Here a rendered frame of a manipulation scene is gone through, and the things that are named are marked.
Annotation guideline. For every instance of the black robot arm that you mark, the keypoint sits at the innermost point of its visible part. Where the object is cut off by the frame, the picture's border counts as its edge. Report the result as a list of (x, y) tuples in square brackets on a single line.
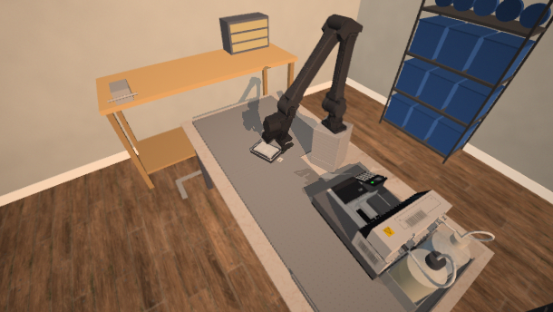
[(339, 31)]

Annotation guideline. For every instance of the white multiwell plate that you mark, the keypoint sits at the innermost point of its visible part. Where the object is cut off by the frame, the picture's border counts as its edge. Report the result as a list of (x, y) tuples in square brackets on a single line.
[(266, 149)]

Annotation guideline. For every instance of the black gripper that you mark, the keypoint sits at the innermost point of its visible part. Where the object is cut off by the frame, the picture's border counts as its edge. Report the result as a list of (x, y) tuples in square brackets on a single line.
[(283, 142)]

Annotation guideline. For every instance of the dark grey raised edge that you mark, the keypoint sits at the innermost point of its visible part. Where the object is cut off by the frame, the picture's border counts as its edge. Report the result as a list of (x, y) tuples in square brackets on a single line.
[(432, 308)]

